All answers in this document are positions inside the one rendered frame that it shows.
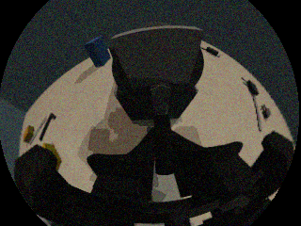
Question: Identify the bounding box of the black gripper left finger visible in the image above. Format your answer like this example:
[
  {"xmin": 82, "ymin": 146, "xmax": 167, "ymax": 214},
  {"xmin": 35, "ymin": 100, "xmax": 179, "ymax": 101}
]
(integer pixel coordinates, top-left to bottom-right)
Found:
[{"xmin": 87, "ymin": 128, "xmax": 154, "ymax": 200}]

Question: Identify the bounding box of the small brown rectangular block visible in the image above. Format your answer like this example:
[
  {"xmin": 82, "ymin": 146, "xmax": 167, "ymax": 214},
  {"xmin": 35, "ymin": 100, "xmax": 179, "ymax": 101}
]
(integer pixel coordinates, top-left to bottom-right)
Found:
[{"xmin": 23, "ymin": 125, "xmax": 35, "ymax": 143}]

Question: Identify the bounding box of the blue cube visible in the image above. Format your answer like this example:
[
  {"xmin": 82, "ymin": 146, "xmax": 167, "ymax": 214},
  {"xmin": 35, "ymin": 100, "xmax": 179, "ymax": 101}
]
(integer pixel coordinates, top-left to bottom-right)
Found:
[{"xmin": 84, "ymin": 37, "xmax": 110, "ymax": 67}]

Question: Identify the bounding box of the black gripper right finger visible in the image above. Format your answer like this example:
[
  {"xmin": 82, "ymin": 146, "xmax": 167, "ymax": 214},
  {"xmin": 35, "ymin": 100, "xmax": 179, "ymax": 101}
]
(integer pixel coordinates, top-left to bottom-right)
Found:
[{"xmin": 172, "ymin": 129, "xmax": 244, "ymax": 197}]

